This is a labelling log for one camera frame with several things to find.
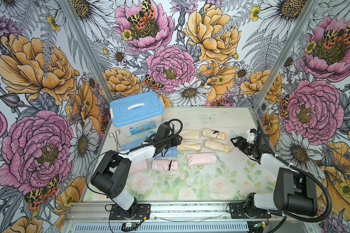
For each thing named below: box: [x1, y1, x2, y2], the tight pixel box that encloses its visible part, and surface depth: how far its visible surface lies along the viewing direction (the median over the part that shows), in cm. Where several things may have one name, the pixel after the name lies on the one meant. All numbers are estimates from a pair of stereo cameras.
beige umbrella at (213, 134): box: [202, 127, 227, 141], surface depth 104 cm
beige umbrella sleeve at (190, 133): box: [178, 129, 200, 140], surface depth 105 cm
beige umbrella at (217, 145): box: [203, 139, 230, 153], surface depth 98 cm
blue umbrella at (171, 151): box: [153, 146, 178, 158], surface depth 94 cm
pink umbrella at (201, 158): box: [186, 151, 217, 167], surface depth 92 cm
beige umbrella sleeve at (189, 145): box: [176, 141, 202, 152], surface depth 97 cm
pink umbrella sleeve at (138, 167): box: [128, 159, 149, 175], surface depth 88 cm
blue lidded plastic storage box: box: [109, 91, 165, 138], surface depth 99 cm
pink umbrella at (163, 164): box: [151, 159, 178, 171], surface depth 89 cm
